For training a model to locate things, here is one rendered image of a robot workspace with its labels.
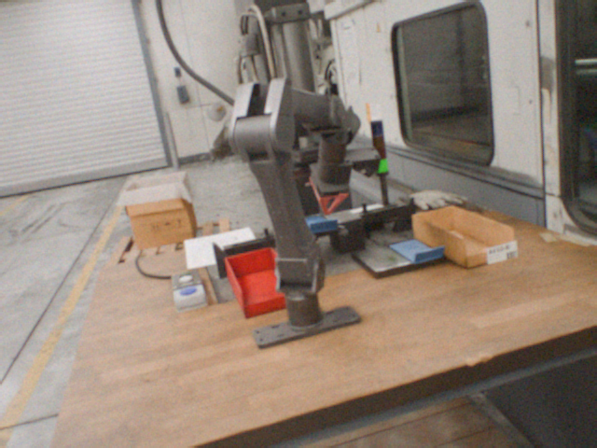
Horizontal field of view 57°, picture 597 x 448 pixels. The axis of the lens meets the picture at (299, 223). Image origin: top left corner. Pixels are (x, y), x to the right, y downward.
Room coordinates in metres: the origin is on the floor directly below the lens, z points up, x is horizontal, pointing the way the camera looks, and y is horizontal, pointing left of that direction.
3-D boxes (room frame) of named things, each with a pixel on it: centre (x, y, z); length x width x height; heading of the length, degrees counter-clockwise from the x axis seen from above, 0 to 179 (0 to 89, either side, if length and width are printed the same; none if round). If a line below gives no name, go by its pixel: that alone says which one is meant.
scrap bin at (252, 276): (1.18, 0.11, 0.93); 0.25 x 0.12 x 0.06; 13
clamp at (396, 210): (1.45, -0.22, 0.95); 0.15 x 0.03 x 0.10; 103
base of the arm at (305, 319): (0.96, 0.02, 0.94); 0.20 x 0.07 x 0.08; 103
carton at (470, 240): (1.25, -0.38, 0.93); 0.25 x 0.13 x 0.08; 13
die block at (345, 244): (1.39, -0.05, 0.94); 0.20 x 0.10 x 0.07; 103
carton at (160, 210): (4.72, 1.14, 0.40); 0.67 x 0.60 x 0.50; 5
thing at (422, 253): (1.22, -0.26, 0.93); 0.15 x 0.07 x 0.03; 12
